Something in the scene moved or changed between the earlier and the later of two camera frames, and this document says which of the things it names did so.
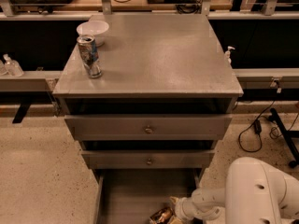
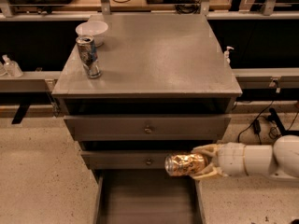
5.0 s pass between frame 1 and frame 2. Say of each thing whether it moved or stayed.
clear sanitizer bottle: stayed
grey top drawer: stayed
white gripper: moved
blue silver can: stayed
